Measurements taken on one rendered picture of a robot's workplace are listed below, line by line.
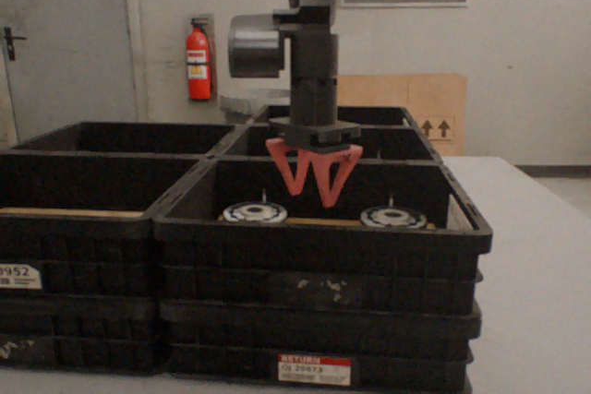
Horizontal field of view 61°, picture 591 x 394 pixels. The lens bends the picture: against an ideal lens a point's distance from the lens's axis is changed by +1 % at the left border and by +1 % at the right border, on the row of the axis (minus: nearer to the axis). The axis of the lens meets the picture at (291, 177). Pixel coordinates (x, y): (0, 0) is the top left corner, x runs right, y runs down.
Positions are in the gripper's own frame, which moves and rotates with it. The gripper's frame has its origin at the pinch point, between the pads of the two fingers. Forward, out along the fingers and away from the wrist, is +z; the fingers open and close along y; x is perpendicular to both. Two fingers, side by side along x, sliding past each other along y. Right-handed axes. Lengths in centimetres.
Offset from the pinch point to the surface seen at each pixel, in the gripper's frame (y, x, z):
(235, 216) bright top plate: -18.5, 0.4, 8.5
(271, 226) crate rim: 1.7, -7.7, 2.0
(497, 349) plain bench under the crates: 14.9, 23.2, 24.6
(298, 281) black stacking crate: 3.5, -5.1, 9.2
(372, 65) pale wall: -208, 246, 2
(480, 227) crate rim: 17.2, 10.5, 1.9
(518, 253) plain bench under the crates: 1, 56, 24
